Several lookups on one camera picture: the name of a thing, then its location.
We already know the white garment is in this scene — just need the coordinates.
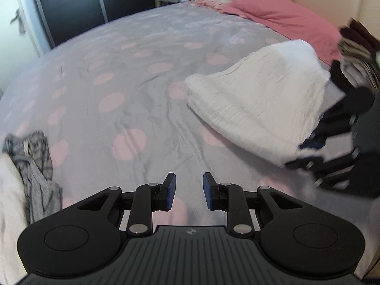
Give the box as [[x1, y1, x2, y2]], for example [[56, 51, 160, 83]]
[[1, 154, 27, 284], [184, 40, 329, 166]]

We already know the striped beige folded garment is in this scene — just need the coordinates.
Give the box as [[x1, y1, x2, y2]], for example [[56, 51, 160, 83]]
[[338, 38, 379, 93]]

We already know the grey striped garment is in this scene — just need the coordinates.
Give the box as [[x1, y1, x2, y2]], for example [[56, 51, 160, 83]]
[[2, 130, 62, 224]]

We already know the white garment at bed edge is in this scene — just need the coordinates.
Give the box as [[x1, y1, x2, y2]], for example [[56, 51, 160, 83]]
[[1, 154, 27, 284]]

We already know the dark red folded garment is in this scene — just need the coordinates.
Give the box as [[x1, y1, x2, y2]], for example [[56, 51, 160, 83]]
[[339, 18, 379, 55]]

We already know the grey pink-dotted bed sheet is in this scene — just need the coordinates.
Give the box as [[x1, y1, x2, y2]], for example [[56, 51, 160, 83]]
[[1, 5, 379, 276]]

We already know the light pink patterned pillow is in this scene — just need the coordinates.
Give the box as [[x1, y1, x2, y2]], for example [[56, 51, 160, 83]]
[[185, 0, 235, 12]]

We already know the white door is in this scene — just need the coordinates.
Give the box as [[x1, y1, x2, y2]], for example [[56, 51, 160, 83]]
[[0, 0, 40, 92]]

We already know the black door handle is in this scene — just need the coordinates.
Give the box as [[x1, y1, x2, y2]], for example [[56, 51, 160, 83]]
[[10, 8, 26, 35]]

